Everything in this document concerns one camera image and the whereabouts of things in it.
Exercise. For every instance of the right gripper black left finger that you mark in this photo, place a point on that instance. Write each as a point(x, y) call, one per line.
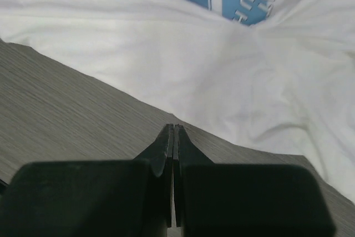
point(93, 198)

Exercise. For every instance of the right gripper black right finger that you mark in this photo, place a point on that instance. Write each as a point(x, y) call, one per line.
point(213, 199)

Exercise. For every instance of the white printed t shirt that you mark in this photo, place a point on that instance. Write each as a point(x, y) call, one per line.
point(277, 77)

